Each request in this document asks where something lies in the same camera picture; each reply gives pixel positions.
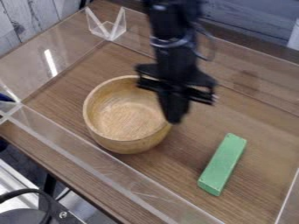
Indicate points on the light brown wooden bowl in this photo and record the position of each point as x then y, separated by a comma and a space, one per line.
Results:
122, 116

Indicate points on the green rectangular block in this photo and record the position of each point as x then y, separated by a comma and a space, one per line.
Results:
219, 169

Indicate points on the black table leg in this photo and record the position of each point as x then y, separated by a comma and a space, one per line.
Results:
49, 184

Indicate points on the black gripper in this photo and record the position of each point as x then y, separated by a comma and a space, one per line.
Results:
174, 77

